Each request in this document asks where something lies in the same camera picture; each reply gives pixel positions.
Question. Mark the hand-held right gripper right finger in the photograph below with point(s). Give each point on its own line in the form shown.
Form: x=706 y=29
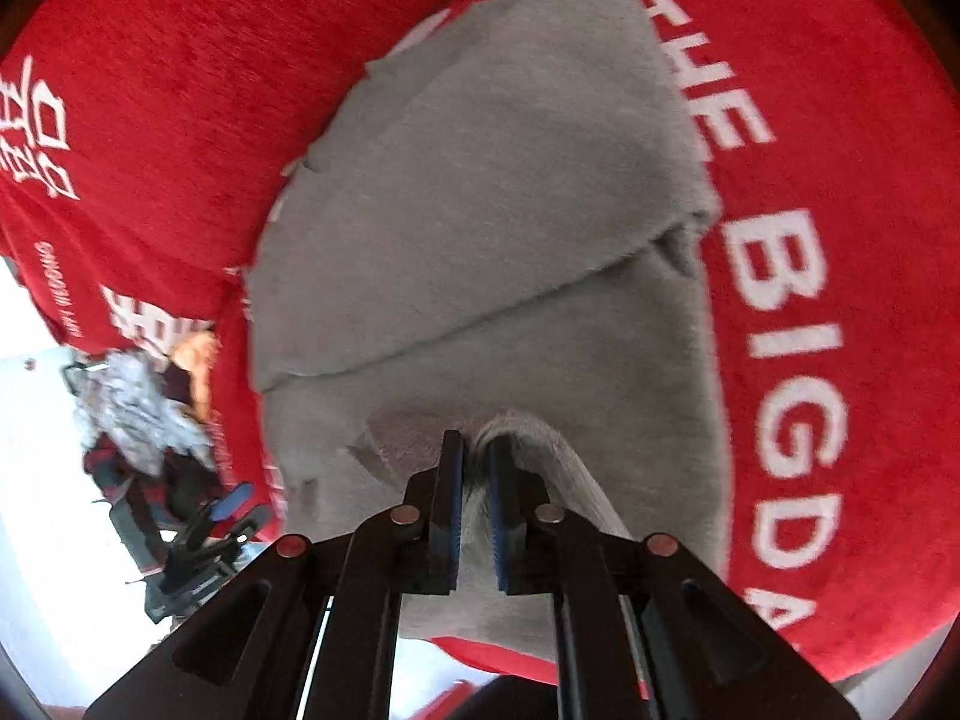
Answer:
x=499 y=510

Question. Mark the dark plaid cloth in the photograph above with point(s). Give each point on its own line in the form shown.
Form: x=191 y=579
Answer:
x=124 y=469

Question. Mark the grey towel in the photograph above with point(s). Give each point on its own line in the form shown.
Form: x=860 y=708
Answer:
x=487 y=202

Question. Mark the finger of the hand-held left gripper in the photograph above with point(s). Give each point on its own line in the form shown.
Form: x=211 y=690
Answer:
x=251 y=521
x=234 y=501

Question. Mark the red printed sofa seat cushion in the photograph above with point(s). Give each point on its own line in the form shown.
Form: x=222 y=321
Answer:
x=825 y=202

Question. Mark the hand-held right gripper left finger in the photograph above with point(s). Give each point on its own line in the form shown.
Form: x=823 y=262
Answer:
x=454 y=495

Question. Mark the orange cloth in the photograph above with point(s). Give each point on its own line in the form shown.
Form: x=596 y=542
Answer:
x=199 y=367

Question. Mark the white patterned cloth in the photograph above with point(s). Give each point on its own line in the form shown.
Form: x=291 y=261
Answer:
x=135 y=405

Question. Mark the dark maroon cloth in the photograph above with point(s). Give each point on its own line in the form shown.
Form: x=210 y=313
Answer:
x=178 y=382

